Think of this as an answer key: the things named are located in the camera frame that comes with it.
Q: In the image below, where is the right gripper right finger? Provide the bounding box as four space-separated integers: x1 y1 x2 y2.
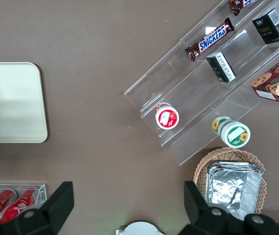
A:
181 181 231 235

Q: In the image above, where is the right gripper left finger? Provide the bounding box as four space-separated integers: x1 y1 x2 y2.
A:
15 181 75 235

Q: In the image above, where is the light wicker basket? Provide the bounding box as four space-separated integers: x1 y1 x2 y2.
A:
193 146 267 221

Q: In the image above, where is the cream rectangular tray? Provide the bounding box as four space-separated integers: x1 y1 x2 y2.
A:
0 62 49 144

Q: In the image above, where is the clear acrylic bottle rack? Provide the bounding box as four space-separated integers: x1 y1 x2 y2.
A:
0 183 48 218

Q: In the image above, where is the stack of foil trays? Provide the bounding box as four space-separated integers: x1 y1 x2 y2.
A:
206 161 264 221

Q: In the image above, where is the green lid cup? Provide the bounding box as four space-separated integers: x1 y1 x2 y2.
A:
211 116 251 148

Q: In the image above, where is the red lid cup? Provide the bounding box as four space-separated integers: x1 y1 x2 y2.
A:
154 102 180 130

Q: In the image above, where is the clear acrylic step shelf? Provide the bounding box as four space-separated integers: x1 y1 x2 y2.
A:
124 0 279 166

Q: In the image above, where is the small black box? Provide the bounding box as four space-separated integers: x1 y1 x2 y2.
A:
206 51 236 83
252 8 279 45

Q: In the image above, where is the Snickers bar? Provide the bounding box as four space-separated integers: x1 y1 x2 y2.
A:
228 0 260 17
184 17 235 62

